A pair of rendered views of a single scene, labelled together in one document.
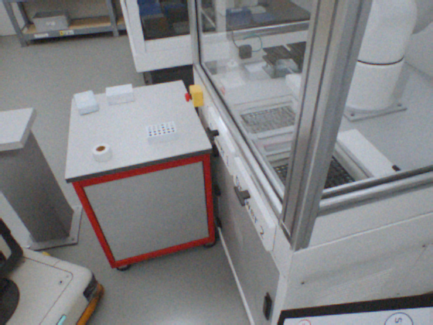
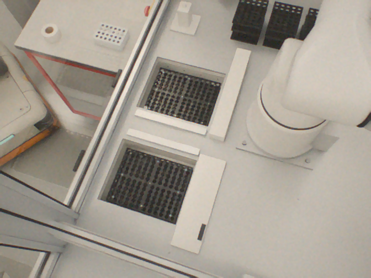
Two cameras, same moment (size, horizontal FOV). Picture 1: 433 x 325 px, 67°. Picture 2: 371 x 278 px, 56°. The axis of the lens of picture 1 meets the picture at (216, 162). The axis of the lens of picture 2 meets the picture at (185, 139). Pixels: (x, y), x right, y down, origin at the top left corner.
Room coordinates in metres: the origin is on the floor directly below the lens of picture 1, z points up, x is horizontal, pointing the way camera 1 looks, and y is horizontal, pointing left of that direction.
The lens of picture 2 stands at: (0.55, -0.57, 1.93)
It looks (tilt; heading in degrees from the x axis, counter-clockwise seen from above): 68 degrees down; 39
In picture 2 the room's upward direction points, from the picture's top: 7 degrees counter-clockwise
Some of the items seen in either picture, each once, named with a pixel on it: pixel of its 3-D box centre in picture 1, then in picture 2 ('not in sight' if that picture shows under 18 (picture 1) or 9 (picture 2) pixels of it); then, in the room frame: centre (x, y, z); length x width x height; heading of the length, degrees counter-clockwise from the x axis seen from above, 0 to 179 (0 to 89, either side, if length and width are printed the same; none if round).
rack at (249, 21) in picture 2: not in sight; (249, 20); (1.32, -0.28, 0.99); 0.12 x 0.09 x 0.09; 14
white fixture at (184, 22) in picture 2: not in sight; (184, 14); (1.23, -0.08, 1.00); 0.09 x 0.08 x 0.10; 104
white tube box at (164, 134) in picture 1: (161, 132); not in sight; (1.13, 0.23, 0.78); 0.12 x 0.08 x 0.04; 103
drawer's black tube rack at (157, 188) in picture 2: not in sight; (151, 185); (0.69, -0.29, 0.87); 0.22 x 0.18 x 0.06; 104
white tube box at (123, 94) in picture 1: (120, 94); not in sight; (1.47, 0.47, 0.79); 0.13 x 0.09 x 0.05; 104
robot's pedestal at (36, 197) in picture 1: (29, 184); not in sight; (1.26, 1.01, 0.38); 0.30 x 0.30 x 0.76; 9
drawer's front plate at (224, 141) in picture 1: (220, 138); not in sight; (0.95, -0.02, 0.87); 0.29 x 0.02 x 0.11; 14
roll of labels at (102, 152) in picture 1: (101, 152); not in sight; (1.02, 0.46, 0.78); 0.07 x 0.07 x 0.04
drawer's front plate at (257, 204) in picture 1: (251, 200); not in sight; (0.64, -0.10, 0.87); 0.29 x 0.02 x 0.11; 14
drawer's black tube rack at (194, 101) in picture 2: not in sight; (183, 101); (1.00, -0.21, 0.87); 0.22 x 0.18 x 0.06; 104
